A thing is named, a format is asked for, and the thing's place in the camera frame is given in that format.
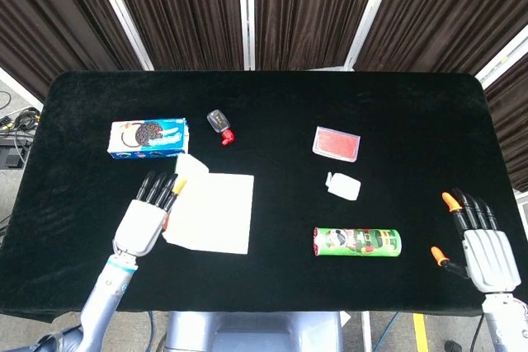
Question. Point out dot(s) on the blue Oreo cookie box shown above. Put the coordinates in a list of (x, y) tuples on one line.
[(150, 137)]

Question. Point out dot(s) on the green Pringles can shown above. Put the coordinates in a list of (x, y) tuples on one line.
[(356, 241)]

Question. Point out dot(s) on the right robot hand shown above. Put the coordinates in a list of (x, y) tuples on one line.
[(488, 255)]

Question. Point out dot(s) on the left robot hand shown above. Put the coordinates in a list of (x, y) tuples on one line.
[(144, 220)]

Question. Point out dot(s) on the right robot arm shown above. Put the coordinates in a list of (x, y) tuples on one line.
[(505, 321)]

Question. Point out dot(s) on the white tissue pack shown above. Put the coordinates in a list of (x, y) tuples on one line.
[(343, 185)]

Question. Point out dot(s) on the brown folding curtain screen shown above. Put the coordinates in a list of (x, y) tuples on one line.
[(264, 10)]

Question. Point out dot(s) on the white cloth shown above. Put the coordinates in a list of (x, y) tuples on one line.
[(216, 212)]

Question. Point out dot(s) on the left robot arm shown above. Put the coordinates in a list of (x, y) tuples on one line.
[(99, 306)]

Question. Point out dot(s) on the black table cloth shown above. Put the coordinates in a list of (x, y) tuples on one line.
[(264, 100)]

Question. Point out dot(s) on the yellow floor tape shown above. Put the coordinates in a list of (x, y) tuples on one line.
[(420, 333)]

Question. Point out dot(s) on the small bottle with red cap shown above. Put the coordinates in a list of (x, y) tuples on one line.
[(220, 125)]

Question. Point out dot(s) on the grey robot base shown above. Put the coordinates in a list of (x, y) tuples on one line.
[(253, 331)]

